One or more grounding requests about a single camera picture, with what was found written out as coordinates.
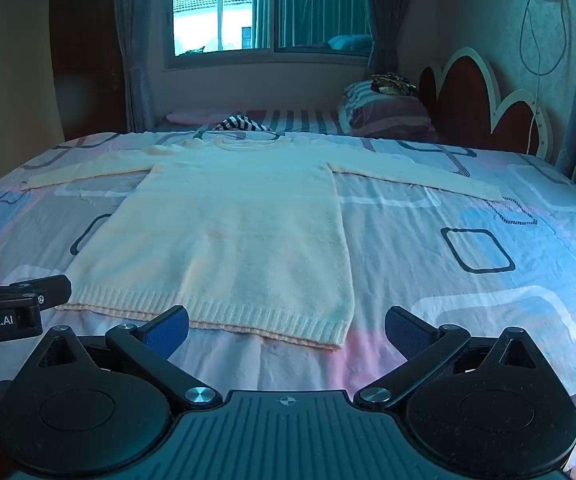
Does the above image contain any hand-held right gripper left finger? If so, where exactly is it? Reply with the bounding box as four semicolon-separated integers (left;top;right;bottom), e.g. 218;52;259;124
35;305;224;408

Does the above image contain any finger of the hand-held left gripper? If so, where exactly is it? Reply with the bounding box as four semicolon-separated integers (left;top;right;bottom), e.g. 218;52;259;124
9;274;73;310

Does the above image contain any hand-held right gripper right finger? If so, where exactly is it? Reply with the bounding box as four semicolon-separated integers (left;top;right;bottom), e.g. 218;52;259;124
355;305;544;408

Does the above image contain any cream knitted sweater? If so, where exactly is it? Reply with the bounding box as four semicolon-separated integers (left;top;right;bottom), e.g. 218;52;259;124
20;132;504;351

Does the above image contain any patterned bed sheet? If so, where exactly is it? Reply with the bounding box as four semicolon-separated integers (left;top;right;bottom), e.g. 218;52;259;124
0;129;576;480

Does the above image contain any pink pillow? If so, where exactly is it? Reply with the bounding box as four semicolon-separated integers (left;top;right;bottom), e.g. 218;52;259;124
165;109;241;127

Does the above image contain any black and white striped garment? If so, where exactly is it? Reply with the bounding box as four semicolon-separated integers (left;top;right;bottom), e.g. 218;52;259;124
210;114;282;136

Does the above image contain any striped pillow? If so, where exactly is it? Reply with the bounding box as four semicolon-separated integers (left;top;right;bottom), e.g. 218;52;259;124
337;80;437;137

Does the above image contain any dark brown wardrobe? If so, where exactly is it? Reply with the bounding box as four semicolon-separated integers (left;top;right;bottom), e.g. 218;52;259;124
49;0;130;144

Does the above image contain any striped blanket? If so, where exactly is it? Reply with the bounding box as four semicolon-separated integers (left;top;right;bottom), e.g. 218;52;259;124
238;107;349;137

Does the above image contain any dark patterned bag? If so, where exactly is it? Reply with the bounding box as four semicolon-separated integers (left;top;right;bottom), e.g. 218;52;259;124
370;73;419;97

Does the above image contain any window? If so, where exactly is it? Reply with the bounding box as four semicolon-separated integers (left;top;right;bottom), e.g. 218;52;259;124
164;0;375;59

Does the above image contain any sheer striped curtain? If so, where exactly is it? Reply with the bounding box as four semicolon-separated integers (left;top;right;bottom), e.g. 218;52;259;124
253;0;370;47

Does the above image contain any white charging cable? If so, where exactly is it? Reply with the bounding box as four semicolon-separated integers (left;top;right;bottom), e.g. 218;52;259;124
519;0;570;157

